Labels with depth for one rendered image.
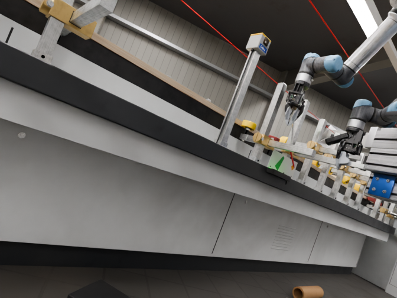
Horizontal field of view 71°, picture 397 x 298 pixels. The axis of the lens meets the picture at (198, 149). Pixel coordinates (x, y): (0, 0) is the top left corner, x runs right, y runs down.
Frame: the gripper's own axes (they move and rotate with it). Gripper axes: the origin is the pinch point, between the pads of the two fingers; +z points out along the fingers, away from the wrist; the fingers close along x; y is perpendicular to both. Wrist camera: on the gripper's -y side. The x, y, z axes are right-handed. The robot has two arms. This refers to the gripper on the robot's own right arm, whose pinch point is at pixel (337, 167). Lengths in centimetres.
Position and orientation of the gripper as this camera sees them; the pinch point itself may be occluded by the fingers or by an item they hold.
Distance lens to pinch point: 154.0
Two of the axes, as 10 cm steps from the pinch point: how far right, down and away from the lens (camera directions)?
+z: -3.5, 9.3, -0.5
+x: 7.0, 3.0, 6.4
